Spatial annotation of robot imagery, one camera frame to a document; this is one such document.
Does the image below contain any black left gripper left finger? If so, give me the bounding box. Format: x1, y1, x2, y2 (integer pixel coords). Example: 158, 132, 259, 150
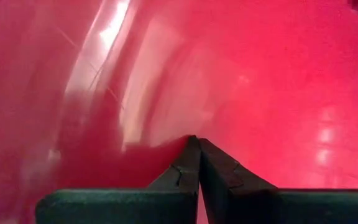
35, 134, 202, 224

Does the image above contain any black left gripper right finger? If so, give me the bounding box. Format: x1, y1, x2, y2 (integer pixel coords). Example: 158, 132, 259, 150
199, 138, 358, 224

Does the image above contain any large red plastic bin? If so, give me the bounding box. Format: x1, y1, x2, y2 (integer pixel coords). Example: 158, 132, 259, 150
0, 0, 358, 224

